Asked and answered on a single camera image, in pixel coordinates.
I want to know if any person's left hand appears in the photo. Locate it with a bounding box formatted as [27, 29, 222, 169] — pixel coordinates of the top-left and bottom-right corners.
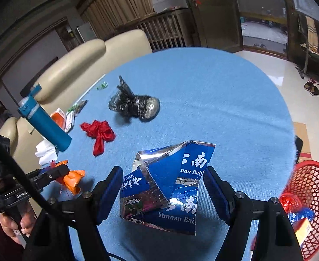
[0, 208, 37, 247]

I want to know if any black padded object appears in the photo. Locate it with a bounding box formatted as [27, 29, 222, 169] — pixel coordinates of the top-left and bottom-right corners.
[294, 135, 304, 165]

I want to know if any teal water bottle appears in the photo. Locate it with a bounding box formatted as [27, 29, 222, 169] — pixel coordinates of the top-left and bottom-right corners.
[17, 84, 72, 153]

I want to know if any blue tablecloth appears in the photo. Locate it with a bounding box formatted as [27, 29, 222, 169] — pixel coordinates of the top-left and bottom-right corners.
[38, 47, 297, 261]

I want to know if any white tissue stack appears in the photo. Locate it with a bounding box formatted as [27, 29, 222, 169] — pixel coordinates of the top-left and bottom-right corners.
[35, 139, 59, 166]

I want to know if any blue plastic bag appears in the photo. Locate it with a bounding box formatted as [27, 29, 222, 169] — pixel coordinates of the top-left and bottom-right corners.
[287, 207, 315, 225]

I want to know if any small cardboard box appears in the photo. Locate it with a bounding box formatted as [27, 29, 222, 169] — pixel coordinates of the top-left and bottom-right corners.
[294, 217, 312, 246]

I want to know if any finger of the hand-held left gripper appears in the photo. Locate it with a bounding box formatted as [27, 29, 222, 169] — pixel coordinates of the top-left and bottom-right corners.
[34, 179, 59, 192]
[26, 161, 70, 181]

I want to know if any dark snack packet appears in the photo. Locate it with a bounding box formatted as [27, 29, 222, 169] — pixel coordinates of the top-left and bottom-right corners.
[74, 100, 89, 113]

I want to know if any striped towel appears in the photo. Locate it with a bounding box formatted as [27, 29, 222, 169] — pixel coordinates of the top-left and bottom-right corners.
[305, 16, 319, 52]

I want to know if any blue silver carton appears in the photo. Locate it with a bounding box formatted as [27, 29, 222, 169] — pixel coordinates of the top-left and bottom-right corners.
[119, 141, 216, 236]

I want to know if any wooden crib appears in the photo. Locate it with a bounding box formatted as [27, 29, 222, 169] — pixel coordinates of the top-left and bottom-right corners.
[116, 8, 193, 52]

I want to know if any beige curtain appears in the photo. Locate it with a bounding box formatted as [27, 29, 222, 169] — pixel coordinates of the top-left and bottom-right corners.
[76, 0, 156, 33]

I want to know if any cream leather sofa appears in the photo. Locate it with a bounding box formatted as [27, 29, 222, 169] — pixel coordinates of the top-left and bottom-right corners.
[0, 29, 152, 204]

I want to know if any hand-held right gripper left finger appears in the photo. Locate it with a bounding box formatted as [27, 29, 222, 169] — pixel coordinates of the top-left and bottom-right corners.
[26, 166, 124, 261]

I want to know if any white standing air conditioner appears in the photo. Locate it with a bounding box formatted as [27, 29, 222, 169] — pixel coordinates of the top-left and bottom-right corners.
[76, 22, 97, 44]

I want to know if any glass display cabinet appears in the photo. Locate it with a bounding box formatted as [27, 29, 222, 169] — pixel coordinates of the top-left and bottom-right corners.
[56, 23, 80, 51]

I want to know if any orange plastic bag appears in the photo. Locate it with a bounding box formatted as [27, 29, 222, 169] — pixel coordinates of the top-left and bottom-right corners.
[51, 160, 86, 196]

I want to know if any black plastic bag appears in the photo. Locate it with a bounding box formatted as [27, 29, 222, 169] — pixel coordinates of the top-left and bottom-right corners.
[108, 75, 160, 123]

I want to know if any white straw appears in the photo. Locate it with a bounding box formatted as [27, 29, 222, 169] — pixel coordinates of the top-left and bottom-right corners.
[76, 73, 106, 102]

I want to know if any wooden glass door leaf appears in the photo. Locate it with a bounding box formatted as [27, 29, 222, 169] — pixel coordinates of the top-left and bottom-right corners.
[279, 0, 319, 60]
[180, 0, 244, 53]

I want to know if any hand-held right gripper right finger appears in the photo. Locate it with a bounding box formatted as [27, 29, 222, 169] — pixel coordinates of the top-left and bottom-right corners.
[203, 166, 304, 261]

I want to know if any brown cardboard sheet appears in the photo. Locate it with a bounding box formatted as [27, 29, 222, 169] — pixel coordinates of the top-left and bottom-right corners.
[293, 122, 312, 166]

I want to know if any metal frame chair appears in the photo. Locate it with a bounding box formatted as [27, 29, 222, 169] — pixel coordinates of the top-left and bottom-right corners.
[295, 13, 319, 90]

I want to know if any black cable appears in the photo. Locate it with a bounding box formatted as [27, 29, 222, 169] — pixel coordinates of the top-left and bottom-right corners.
[0, 130, 78, 229]

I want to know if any orange white packet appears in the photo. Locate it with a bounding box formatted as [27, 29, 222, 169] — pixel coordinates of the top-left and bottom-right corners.
[51, 108, 76, 133]

